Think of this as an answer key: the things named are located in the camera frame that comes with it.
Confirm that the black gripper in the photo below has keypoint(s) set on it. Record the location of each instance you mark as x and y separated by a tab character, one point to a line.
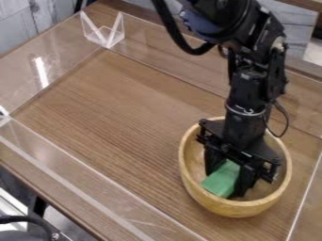
236	139

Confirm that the green rectangular block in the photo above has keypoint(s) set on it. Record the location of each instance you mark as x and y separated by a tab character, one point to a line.
220	183

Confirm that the light wooden bowl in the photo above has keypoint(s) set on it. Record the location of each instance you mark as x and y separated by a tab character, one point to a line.
260	198

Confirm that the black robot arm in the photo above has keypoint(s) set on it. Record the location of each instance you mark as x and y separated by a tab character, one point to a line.
248	30

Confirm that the clear acrylic tray wall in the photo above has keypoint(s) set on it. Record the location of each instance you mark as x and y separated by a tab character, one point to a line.
99	204

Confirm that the black table leg frame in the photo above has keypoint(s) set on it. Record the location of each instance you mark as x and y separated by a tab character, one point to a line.
53	223

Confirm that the clear acrylic corner bracket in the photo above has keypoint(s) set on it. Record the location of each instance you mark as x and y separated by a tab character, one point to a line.
105	36

